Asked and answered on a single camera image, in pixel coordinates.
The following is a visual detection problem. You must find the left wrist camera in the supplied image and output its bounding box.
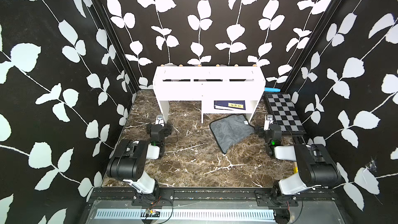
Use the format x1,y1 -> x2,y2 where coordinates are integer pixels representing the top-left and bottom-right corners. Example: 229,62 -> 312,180
155,114 -> 165,126

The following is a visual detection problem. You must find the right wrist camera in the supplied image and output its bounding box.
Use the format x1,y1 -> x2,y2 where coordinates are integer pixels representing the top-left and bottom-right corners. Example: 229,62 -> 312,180
264,115 -> 274,131

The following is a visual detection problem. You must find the grey microfibre cloth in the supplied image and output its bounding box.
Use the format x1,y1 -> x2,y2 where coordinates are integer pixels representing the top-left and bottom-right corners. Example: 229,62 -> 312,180
209,115 -> 255,154

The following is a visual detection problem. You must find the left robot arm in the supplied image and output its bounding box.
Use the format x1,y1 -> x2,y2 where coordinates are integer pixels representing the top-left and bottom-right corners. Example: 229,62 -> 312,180
106,124 -> 172,199

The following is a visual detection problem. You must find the small circuit board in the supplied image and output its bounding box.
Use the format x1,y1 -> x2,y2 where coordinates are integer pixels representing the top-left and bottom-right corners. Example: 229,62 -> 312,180
144,209 -> 160,219

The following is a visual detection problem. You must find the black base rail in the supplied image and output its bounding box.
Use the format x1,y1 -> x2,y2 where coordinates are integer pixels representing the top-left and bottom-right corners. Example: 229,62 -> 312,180
88,187 -> 338,209

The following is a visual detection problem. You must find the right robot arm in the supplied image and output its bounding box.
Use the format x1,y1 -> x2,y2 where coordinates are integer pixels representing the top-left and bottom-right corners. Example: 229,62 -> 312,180
255,123 -> 341,196

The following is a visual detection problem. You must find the dark blue book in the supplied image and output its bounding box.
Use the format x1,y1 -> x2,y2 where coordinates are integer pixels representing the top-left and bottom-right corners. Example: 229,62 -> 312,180
214,101 -> 246,111

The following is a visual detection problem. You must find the white wooden bookshelf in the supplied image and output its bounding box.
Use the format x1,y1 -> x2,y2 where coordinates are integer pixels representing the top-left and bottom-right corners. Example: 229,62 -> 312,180
153,66 -> 266,121

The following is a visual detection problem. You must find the white perforated strip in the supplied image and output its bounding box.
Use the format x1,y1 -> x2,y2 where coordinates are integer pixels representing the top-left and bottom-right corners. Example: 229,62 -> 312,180
94,208 -> 275,222

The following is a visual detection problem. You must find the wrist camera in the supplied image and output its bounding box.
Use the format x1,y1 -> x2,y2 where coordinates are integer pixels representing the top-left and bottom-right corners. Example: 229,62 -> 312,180
264,115 -> 274,131
155,114 -> 165,126

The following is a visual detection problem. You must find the black white checkerboard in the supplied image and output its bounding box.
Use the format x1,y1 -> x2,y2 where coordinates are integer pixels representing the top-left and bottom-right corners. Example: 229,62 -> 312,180
263,92 -> 306,136

